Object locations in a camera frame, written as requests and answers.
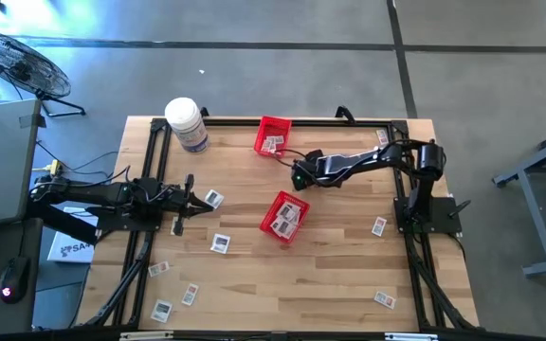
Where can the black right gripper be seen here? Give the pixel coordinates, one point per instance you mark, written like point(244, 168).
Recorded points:
point(303, 173)

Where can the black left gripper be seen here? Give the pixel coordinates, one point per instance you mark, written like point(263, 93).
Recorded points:
point(183, 201)

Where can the red plastic basket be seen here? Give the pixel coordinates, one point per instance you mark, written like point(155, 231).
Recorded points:
point(301, 201)
point(273, 125)

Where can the white packet black print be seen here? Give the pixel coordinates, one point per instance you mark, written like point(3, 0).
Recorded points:
point(214, 198)
point(282, 227)
point(161, 310)
point(220, 243)
point(288, 211)

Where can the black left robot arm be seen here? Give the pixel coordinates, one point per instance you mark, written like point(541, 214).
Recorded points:
point(93, 192)

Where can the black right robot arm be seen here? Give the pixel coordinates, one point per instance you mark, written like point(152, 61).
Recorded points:
point(358, 161)

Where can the white wipes canister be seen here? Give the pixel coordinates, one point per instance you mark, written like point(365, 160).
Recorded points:
point(185, 123)

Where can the white printed box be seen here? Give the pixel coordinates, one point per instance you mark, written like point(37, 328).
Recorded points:
point(71, 248)

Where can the yellow power plug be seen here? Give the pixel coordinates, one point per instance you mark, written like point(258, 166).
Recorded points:
point(54, 166)

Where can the black base lever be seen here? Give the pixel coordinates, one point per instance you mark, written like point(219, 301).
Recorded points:
point(460, 207)

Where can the grey tape strip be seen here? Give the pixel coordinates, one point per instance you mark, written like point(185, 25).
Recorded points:
point(30, 121)

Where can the black computer mouse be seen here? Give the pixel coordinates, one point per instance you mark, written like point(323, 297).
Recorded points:
point(14, 279)

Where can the black floor fan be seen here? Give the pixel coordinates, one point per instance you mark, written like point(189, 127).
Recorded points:
point(17, 61)

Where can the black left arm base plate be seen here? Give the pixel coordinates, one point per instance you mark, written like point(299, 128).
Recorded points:
point(126, 222)

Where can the silver aluminium bracket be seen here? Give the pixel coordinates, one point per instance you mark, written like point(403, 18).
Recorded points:
point(410, 336)
point(145, 335)

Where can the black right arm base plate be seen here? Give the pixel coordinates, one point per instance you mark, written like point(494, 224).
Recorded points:
point(439, 215)

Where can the grey metal cart frame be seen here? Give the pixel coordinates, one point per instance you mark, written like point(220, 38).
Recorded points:
point(536, 222)

